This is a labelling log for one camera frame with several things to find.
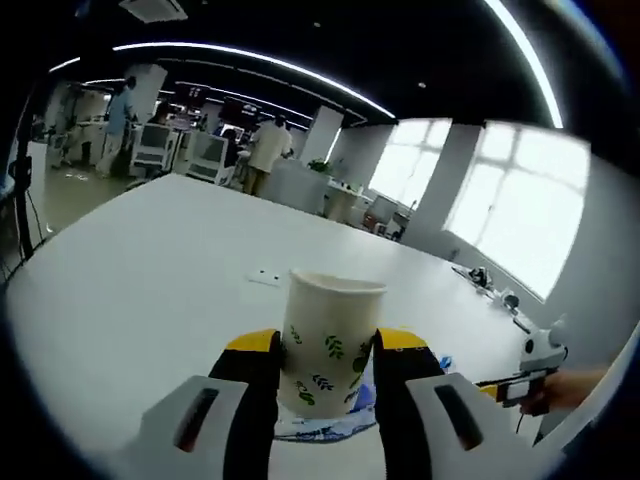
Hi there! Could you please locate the ceiling light strip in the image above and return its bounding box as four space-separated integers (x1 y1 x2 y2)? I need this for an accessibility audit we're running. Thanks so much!
112 42 397 122
482 0 567 130

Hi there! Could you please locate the white mesh office chair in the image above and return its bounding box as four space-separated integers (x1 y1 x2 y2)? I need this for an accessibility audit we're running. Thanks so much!
187 131 230 185
131 122 177 175

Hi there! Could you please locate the person's right hand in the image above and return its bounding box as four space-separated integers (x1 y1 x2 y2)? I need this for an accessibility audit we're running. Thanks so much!
519 372 569 417

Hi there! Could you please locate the blue puff plastic packet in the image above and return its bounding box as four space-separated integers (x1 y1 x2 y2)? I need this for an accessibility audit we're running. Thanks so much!
273 367 382 444

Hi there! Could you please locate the white leaf-print paper cup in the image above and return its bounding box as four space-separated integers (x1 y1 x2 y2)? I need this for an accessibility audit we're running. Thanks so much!
277 268 389 420

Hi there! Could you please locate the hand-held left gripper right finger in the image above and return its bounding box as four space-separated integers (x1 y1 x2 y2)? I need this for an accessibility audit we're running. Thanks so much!
372 327 547 480

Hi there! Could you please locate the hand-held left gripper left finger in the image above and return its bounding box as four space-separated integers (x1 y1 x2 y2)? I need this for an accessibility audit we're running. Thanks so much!
124 328 282 480

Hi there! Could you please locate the large window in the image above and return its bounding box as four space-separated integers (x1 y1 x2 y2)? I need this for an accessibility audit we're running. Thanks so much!
443 122 592 302
367 119 452 207

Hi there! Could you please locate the black tripod stand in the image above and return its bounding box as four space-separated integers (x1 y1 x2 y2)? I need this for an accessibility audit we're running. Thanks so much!
7 89 39 264

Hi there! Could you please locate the ceiling air vent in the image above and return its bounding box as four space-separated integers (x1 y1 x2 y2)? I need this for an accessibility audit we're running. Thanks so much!
118 0 190 24

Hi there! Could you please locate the white table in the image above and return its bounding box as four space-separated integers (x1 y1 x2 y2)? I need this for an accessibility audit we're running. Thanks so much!
4 172 566 480

